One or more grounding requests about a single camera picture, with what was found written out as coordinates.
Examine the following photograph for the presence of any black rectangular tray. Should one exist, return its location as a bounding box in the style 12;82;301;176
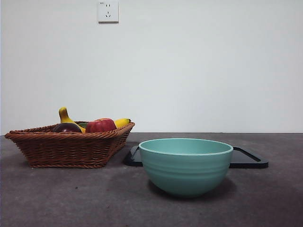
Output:
123;145;269;169

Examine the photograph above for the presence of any yellow banana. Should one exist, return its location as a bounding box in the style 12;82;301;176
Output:
58;106;86;133
114;118;132;129

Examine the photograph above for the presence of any red bell pepper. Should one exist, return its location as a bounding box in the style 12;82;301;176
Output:
85;118;118;133

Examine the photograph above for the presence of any brown wicker basket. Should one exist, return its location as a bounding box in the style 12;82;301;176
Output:
4;122;136;169

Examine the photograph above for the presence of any teal ribbed bowl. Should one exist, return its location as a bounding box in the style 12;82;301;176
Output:
138;138;234;199

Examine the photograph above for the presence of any dark red plum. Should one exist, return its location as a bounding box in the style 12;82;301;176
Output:
52;122;83;133

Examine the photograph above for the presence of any white wall socket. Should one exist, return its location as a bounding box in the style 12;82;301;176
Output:
98;0;119;24

